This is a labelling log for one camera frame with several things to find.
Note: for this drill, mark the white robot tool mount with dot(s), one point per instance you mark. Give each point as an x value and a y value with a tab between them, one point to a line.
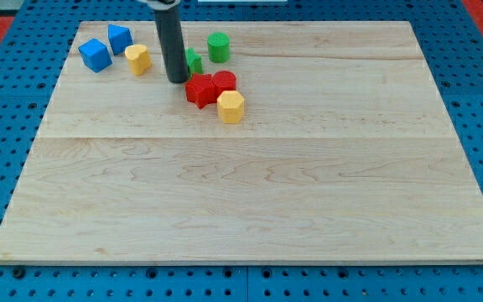
160	3

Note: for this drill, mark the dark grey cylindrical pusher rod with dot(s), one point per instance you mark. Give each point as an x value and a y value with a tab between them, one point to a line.
171	40

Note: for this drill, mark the yellow heart block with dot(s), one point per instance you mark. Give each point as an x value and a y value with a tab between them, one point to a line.
138	58

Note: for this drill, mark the green star block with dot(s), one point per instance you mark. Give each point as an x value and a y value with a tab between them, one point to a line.
194	61

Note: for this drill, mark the blue triangular prism block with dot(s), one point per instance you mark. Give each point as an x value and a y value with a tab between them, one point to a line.
119	38

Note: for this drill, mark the green cylinder block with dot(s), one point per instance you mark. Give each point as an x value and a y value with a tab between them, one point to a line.
218	44

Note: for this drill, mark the red star block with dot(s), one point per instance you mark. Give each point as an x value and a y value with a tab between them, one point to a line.
200	90

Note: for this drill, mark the blue cube block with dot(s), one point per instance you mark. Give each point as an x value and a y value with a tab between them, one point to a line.
95	55

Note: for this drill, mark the red cylinder block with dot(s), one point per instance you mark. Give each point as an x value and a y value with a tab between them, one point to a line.
224	80

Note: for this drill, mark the yellow hexagon block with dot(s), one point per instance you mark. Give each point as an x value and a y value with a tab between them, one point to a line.
231	106

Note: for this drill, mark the light wooden board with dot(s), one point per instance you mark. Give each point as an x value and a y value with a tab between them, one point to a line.
346	155

